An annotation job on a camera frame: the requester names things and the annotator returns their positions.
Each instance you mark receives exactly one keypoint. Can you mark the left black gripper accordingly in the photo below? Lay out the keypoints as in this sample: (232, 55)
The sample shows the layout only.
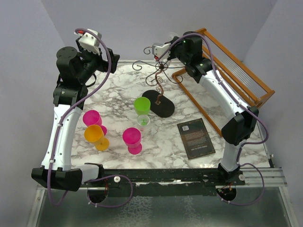
(103, 64)

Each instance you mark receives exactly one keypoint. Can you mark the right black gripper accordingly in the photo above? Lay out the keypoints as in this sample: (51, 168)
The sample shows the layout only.
(172, 56)

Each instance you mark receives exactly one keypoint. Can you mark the green plastic wine glass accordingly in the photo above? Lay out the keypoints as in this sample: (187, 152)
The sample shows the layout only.
(142, 106)

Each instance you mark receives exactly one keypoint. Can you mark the clear wine glass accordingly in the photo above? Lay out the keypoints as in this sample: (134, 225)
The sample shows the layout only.
(143, 125)
(173, 37)

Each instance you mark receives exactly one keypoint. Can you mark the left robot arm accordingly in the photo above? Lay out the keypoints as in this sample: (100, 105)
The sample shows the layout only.
(76, 66)

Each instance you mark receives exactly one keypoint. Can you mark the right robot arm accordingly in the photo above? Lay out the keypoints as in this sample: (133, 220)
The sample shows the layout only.
(241, 116)

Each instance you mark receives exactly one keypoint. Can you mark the metal wine glass rack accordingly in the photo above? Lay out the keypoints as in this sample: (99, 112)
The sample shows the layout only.
(160, 105)

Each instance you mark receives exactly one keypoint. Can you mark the pink wine glass left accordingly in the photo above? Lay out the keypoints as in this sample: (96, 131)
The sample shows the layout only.
(92, 117)

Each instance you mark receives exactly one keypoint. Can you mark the pink wine glass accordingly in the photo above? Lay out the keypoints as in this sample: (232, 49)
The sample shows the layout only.
(132, 138)
(92, 117)

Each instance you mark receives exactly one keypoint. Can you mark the orange plastic wine glass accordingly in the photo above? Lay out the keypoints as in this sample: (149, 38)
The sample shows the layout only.
(95, 135)

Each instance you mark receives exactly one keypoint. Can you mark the pink wine glass front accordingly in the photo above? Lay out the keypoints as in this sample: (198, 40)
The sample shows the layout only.
(132, 138)

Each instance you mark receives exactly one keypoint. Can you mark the wooden dish rack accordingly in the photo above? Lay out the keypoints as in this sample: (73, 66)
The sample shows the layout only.
(238, 76)

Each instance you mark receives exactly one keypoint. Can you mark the black book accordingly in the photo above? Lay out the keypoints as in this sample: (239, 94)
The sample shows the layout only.
(195, 138)

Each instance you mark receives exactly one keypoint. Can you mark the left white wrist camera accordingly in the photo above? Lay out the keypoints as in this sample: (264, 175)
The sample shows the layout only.
(88, 41)

